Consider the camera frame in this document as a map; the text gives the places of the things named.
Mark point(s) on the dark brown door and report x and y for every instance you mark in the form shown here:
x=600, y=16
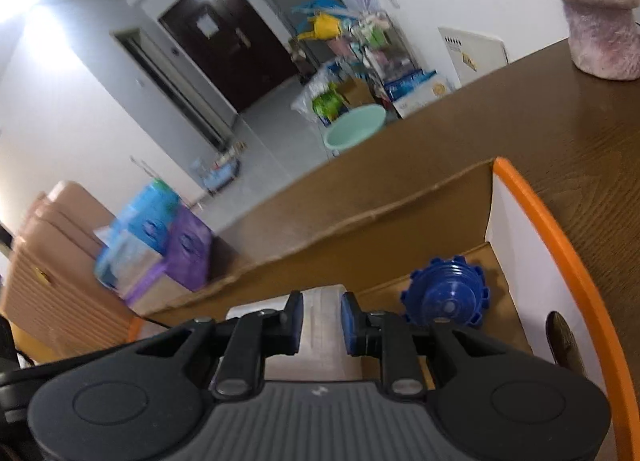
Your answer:
x=225, y=41

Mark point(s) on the purple tissue pack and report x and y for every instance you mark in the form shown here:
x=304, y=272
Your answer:
x=187, y=248

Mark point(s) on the pink ribbed suitcase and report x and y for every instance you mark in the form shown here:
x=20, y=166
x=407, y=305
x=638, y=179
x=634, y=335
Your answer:
x=55, y=281

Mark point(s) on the green plastic basin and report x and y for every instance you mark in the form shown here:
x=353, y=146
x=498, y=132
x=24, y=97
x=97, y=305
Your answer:
x=355, y=126

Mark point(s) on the blue ridged plastic lid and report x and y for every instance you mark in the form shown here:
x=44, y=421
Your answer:
x=442, y=298

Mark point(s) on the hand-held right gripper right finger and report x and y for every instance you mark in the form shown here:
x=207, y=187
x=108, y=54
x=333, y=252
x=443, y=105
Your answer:
x=350, y=323

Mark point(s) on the printed cardboard box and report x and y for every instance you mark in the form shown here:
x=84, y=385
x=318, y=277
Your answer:
x=400, y=226

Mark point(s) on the pink textured vase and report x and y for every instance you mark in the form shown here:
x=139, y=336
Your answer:
x=595, y=6

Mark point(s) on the white plastic container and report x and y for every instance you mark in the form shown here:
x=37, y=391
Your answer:
x=322, y=336

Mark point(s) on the blue white carton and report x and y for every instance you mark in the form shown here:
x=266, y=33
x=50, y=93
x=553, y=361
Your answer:
x=415, y=86

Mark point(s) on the blue basket of bottles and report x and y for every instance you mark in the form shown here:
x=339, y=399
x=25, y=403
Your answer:
x=217, y=173

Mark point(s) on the plastic bag of packets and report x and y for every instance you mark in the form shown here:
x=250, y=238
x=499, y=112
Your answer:
x=327, y=103

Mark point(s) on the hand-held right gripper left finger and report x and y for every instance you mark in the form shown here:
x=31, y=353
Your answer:
x=296, y=321

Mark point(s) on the blue tissue pack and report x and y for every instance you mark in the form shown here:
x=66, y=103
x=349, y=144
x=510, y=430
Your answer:
x=145, y=221

